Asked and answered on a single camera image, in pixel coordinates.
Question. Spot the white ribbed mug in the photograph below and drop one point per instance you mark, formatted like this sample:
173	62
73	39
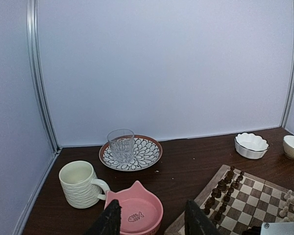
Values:
81	186

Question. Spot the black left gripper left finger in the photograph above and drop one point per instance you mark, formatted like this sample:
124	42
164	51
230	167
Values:
108	222

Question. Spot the plain white round bowl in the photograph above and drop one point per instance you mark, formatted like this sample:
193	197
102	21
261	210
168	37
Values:
288	145

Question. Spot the wooden chess board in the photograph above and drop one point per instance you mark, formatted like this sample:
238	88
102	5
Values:
254	202

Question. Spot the patterned ceramic plate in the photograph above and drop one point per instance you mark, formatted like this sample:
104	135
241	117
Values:
146	152

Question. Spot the clear drinking glass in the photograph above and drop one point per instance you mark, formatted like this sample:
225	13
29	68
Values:
121	142

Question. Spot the white scalloped bowl black rim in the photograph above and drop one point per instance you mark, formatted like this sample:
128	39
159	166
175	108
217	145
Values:
251	146

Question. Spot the pink cat ear bowl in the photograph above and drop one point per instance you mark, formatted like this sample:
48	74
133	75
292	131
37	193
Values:
141	210

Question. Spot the aluminium frame post left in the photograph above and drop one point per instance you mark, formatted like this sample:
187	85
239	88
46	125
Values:
37	73

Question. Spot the dark rook chess piece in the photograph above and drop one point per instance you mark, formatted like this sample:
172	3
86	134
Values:
230	173

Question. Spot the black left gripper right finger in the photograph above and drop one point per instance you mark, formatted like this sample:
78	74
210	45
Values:
196	222

